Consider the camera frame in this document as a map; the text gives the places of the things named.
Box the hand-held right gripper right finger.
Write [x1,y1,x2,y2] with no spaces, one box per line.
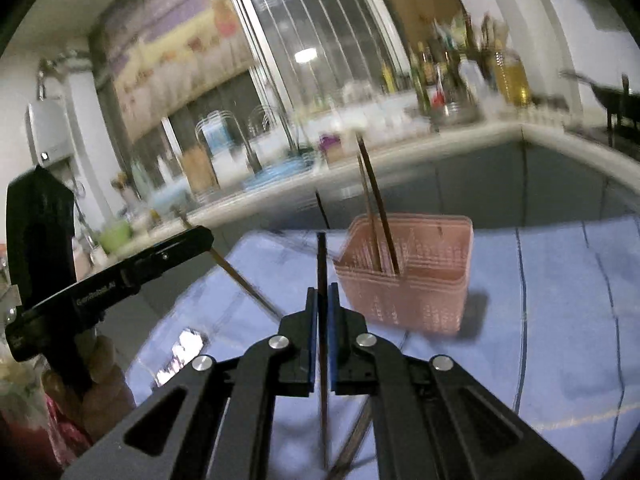
[327,282,586,480]

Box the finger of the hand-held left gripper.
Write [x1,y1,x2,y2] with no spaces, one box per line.
[122,225,215,288]

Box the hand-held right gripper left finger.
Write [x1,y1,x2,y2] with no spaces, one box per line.
[60,287,321,480]

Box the dark brown chopstick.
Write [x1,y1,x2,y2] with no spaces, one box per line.
[357,154,383,272]
[317,232,331,468]
[355,134,402,275]

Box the light wooden chopstick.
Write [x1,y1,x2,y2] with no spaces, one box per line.
[177,210,285,318]

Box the black chopstick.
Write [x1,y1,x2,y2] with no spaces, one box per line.
[327,402,375,478]

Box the pink plastic utensil basket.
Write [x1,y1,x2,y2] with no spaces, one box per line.
[334,214,474,336]

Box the person's left forearm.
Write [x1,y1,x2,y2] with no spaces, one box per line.
[0,390,96,480]

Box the person's left hand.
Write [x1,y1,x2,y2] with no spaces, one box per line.
[42,332,137,442]

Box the green bowl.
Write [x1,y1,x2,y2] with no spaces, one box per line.
[100,220,133,254]

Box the wooden cutting board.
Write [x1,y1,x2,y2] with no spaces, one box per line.
[180,147,221,198]

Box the white water heater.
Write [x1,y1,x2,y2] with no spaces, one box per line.
[27,102,76,168]

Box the floral printed curtain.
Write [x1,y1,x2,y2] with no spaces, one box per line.
[95,0,251,136]

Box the blue striped cloth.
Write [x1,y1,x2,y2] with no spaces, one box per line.
[125,215,640,480]

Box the window with bars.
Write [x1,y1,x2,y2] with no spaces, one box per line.
[220,0,416,111]

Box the row of condiment bottles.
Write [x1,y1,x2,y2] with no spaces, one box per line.
[380,15,501,116]

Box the kitchen counter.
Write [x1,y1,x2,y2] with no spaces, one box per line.
[125,120,640,241]

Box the yellow cooking oil bottle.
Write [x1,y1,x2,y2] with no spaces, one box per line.
[492,50,531,107]

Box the black wok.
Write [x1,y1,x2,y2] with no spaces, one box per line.
[560,67,640,128]

